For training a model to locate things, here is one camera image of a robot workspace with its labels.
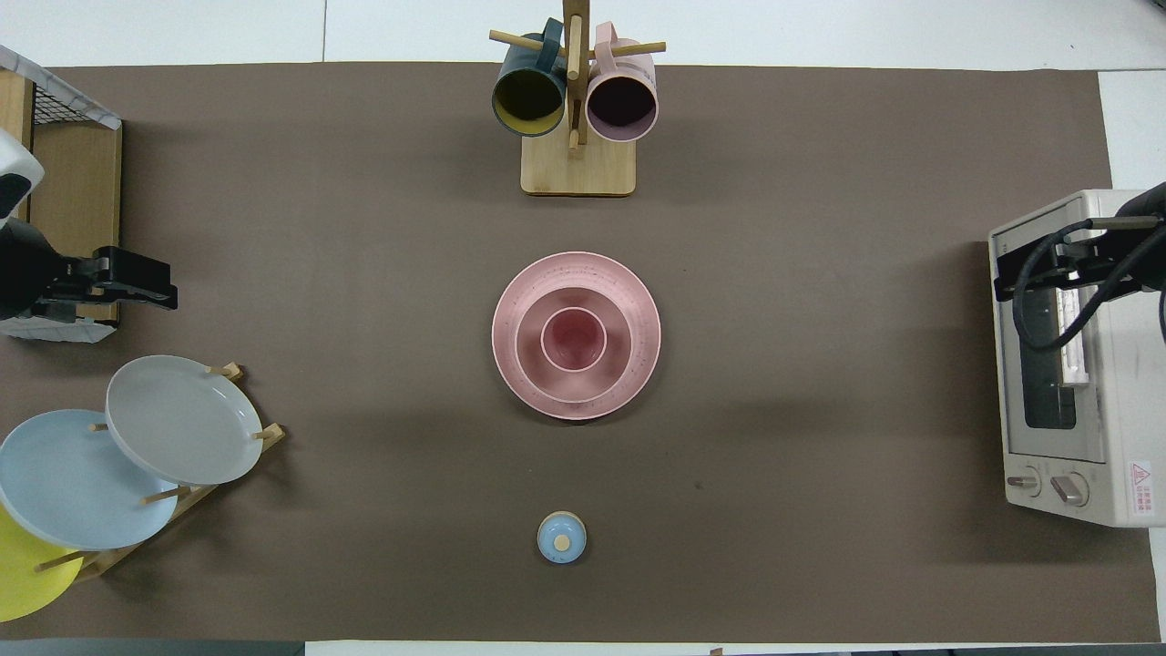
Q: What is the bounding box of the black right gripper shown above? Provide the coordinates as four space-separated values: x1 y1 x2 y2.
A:
993 215 1151 302

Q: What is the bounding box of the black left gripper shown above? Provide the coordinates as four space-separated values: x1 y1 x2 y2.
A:
36 245 179 322

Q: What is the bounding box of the pink bowl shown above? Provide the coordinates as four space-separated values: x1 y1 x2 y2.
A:
515 286 634 404

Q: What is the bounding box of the pink plastic cup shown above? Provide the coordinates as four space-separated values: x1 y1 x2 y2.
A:
540 307 609 374

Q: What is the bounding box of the grey plate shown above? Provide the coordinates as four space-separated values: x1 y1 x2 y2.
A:
105 354 264 487

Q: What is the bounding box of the beige toaster oven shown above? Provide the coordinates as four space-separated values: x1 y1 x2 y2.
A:
988 189 1166 529

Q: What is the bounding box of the wooden plate rack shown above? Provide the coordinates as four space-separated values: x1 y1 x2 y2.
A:
36 362 286 584

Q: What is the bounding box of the light blue plate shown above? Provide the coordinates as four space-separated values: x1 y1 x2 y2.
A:
0 409 180 551

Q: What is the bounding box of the yellow plate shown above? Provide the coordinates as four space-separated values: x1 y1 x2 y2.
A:
0 503 85 624

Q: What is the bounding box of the brown table mat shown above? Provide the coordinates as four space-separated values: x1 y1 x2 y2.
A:
0 62 1158 643

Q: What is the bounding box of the dark green mug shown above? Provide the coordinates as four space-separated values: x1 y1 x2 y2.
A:
492 18 570 138

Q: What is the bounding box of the pink speckled plate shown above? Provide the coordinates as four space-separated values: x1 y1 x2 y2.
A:
491 251 662 422

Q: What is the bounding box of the pink mug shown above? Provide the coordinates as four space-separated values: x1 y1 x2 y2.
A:
585 23 660 144

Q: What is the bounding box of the wooden mug tree stand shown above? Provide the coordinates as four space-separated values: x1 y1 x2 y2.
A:
489 0 667 198

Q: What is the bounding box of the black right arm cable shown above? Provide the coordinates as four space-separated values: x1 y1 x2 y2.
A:
1010 217 1166 353

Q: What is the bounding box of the wooden shelf with wire basket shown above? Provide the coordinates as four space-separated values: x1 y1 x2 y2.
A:
0 44 124 344

